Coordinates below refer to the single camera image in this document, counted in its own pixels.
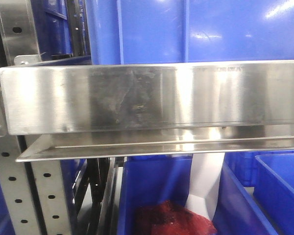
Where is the stainless steel shelf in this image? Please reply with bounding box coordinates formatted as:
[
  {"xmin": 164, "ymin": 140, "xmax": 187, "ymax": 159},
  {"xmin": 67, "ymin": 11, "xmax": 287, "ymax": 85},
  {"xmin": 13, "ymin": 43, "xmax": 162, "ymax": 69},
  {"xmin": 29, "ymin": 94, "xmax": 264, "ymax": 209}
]
[{"xmin": 0, "ymin": 58, "xmax": 294, "ymax": 162}]

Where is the large blue bin upper shelf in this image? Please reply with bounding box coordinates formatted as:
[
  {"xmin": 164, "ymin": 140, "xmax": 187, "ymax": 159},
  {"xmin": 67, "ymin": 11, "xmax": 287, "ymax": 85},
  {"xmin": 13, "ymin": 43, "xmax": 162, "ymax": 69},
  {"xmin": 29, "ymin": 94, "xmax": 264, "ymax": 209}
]
[{"xmin": 85, "ymin": 0, "xmax": 294, "ymax": 65}]

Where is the perforated steel shelf upright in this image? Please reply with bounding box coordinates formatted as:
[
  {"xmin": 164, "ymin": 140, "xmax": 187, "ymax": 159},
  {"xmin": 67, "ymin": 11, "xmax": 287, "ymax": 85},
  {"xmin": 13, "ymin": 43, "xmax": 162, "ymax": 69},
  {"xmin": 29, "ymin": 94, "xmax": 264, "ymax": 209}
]
[{"xmin": 0, "ymin": 0, "xmax": 76, "ymax": 235}]

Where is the blue bin with red mesh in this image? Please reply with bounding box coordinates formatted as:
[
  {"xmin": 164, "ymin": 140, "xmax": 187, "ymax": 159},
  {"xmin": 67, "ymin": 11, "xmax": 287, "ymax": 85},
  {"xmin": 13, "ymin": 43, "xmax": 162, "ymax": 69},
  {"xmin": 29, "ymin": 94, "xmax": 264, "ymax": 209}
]
[{"xmin": 117, "ymin": 154, "xmax": 219, "ymax": 235}]

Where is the red mesh bag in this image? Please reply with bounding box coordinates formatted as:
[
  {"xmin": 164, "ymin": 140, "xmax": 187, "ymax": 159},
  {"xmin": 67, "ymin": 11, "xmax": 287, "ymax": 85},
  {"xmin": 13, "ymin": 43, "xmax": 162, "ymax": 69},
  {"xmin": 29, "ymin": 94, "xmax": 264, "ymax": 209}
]
[{"xmin": 133, "ymin": 200, "xmax": 218, "ymax": 235}]

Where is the blue bin lower right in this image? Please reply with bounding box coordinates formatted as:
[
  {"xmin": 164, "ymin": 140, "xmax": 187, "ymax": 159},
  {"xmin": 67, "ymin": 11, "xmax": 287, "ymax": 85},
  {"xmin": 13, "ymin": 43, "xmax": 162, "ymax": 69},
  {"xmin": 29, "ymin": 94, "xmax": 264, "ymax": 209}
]
[{"xmin": 213, "ymin": 163, "xmax": 277, "ymax": 235}]

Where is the small blue bin far right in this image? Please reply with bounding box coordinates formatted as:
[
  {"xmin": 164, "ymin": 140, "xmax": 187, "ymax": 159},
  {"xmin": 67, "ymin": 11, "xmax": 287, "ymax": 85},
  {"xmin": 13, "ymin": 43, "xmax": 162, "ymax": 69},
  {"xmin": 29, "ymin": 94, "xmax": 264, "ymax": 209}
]
[{"xmin": 253, "ymin": 153, "xmax": 294, "ymax": 235}]

